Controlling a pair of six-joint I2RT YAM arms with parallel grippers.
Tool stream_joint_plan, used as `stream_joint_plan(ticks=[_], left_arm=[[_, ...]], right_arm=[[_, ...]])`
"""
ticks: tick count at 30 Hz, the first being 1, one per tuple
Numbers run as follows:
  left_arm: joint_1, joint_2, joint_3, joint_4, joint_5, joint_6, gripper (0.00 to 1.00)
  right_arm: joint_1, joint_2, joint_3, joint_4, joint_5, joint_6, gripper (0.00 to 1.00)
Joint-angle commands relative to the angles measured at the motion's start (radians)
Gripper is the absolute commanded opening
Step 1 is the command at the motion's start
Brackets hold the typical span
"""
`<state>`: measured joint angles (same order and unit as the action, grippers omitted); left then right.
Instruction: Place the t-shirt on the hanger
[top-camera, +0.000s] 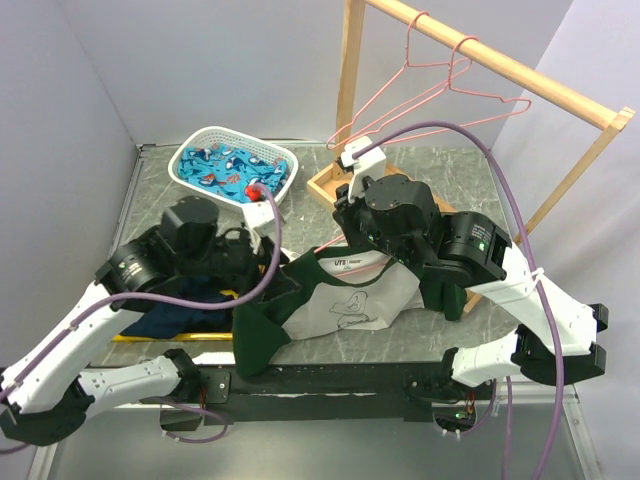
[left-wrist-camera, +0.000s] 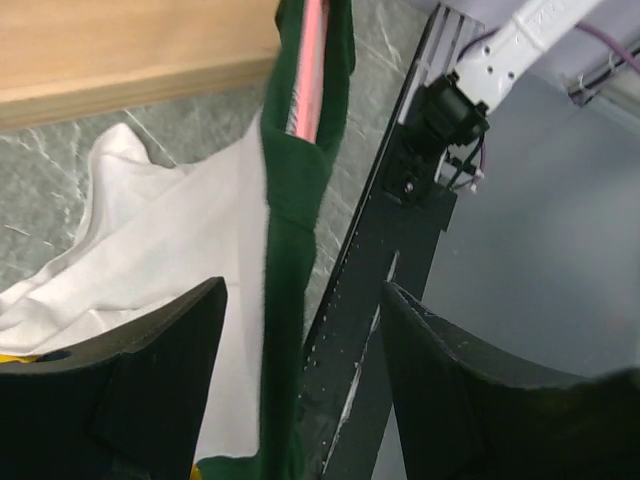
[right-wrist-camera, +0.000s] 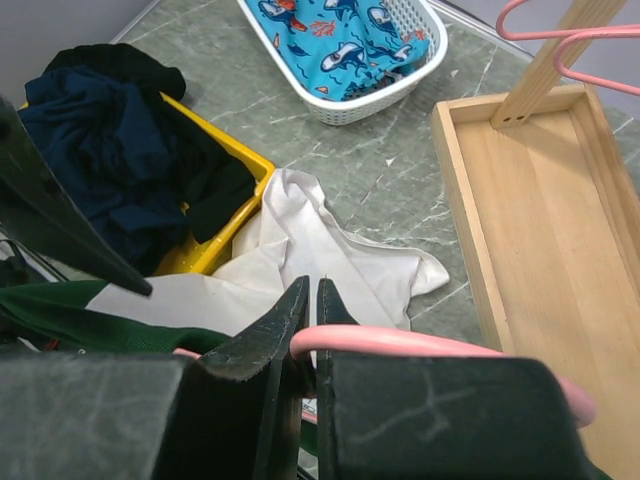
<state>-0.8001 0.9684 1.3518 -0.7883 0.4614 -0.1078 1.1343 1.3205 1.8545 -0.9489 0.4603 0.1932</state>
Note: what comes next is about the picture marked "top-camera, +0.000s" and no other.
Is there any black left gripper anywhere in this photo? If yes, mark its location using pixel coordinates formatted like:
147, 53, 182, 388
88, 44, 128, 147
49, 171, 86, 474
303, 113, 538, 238
179, 226, 301, 301

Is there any white and green t-shirt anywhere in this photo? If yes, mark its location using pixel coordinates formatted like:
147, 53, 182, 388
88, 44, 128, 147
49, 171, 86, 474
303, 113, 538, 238
232, 249, 467, 377

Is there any pink wire hanger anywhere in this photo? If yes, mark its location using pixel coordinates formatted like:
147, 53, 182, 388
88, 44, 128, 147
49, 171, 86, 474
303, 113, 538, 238
331, 35, 532, 147
325, 10, 473, 152
314, 235, 394, 278

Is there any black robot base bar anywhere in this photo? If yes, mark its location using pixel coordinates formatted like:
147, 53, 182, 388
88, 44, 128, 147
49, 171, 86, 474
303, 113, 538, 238
171, 362, 495, 423

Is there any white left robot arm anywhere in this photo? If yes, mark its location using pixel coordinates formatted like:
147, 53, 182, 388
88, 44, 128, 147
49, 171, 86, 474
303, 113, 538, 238
1, 193, 282, 446

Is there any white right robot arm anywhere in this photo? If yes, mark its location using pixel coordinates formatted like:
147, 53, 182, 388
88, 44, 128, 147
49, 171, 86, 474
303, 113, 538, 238
333, 174, 608, 399

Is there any dark navy clothes pile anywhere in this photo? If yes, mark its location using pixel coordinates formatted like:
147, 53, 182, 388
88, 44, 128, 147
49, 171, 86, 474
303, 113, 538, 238
121, 277, 238, 340

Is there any wooden clothes rack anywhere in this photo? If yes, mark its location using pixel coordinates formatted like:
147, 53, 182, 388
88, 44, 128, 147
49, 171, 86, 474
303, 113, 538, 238
305, 0, 636, 314

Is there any yellow plastic tray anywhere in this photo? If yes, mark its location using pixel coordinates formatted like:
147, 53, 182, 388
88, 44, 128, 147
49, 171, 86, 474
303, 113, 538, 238
116, 251, 271, 341

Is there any blue shark print cloth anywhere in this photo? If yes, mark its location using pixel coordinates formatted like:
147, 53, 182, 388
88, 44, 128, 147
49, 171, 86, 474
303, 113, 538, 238
177, 143, 289, 203

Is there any white perforated plastic basket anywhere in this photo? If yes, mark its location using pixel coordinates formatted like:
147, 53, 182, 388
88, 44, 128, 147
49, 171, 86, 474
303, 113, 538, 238
167, 126, 299, 212

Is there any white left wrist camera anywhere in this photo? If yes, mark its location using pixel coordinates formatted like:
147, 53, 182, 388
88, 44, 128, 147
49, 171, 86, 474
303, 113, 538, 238
242, 183, 284, 240

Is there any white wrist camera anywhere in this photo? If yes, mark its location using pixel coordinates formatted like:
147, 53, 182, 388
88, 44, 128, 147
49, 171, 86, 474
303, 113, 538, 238
338, 136, 387, 203
242, 183, 284, 240

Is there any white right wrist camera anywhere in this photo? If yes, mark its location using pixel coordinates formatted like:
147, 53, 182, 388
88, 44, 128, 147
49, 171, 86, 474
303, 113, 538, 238
338, 136, 387, 203

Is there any aluminium rail frame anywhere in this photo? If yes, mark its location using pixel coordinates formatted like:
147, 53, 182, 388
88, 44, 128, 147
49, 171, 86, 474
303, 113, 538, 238
27, 142, 601, 480

